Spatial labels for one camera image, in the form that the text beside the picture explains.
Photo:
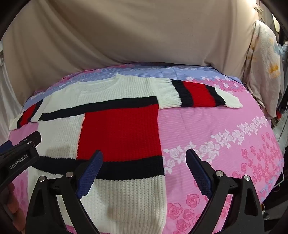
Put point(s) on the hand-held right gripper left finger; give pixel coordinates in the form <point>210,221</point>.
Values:
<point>88,174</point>

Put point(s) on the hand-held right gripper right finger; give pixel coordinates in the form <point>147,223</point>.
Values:
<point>199,171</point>

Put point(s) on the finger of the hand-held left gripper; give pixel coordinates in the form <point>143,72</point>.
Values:
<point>31,137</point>
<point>5,146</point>

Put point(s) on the white red black knit sweater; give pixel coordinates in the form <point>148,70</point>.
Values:
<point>117,135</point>

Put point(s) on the person's left hand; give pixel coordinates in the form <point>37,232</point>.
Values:
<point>14,202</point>

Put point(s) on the pink floral bedsheet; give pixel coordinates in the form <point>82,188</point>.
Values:
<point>202,126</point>

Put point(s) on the grey curtain cloth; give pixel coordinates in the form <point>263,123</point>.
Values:
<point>9,90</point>

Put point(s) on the floral pillow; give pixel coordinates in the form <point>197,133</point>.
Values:
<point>263,67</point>

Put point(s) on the beige backdrop cloth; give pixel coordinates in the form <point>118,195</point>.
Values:
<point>135,29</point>

